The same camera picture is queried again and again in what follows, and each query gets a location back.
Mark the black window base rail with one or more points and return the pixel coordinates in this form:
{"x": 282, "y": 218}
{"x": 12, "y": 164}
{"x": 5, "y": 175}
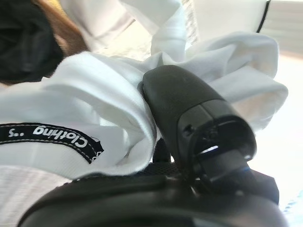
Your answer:
{"x": 262, "y": 16}

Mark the white shirt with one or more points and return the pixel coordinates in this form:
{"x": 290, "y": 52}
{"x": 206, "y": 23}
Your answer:
{"x": 94, "y": 82}

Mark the brown wicker basket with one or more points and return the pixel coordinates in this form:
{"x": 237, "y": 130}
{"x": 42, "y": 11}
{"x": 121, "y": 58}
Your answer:
{"x": 68, "y": 35}

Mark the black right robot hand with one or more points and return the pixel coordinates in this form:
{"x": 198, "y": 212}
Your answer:
{"x": 180, "y": 106}

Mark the dark navy black garment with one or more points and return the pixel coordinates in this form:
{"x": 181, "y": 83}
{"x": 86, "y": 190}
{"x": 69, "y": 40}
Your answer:
{"x": 23, "y": 42}

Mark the grey striped area rug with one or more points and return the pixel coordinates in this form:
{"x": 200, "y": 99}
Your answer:
{"x": 191, "y": 23}

